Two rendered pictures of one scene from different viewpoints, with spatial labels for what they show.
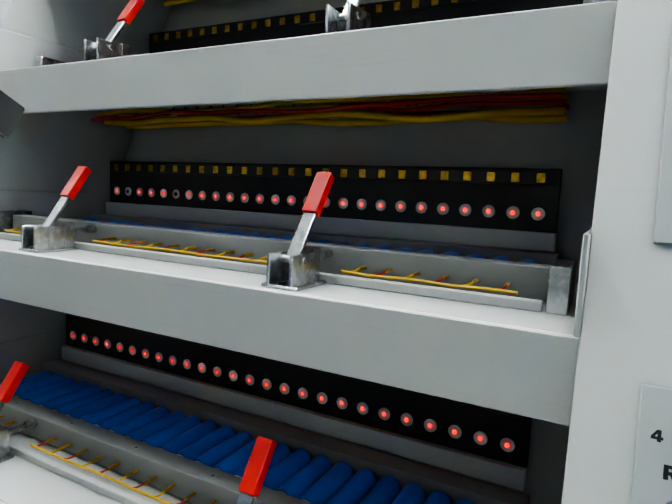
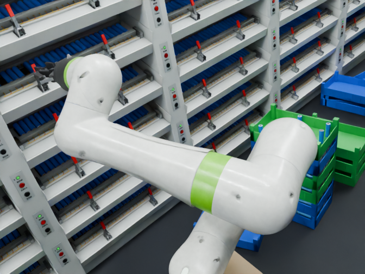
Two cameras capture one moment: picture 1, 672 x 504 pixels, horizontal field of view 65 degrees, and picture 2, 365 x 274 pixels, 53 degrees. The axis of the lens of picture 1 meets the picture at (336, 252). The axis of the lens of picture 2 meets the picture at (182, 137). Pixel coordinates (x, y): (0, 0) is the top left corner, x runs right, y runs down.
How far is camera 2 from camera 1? 1.28 m
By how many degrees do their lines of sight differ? 75
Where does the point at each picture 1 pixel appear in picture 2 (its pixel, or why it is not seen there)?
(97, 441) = not seen: hidden behind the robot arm
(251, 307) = not seen: hidden behind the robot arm
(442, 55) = (119, 7)
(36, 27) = not seen: outside the picture
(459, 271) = (124, 37)
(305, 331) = (120, 63)
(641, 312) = (157, 36)
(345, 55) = (102, 12)
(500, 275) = (130, 35)
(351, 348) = (127, 61)
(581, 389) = (155, 48)
